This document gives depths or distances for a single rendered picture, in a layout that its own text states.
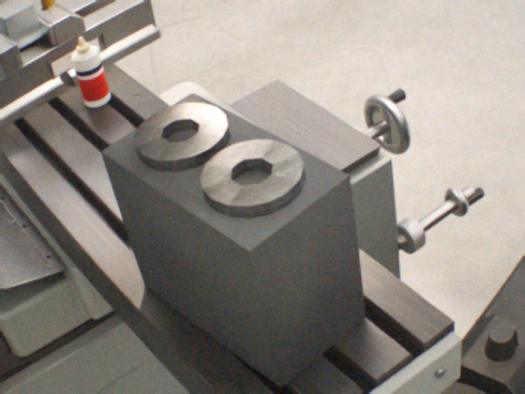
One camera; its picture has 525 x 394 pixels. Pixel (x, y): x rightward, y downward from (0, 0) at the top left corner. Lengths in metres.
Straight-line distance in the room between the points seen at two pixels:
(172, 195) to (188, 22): 2.55
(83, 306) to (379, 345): 0.48
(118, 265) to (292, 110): 0.60
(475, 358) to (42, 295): 0.59
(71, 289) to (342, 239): 0.50
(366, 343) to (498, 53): 2.15
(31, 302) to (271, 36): 2.09
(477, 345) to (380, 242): 0.36
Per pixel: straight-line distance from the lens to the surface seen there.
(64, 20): 1.37
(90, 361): 1.33
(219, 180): 0.82
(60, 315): 1.27
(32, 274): 1.20
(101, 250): 1.09
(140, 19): 1.44
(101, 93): 1.32
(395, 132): 1.67
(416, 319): 0.94
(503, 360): 1.28
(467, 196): 1.70
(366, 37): 3.10
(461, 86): 2.84
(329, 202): 0.81
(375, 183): 1.49
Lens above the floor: 1.61
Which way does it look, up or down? 40 degrees down
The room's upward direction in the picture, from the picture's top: 11 degrees counter-clockwise
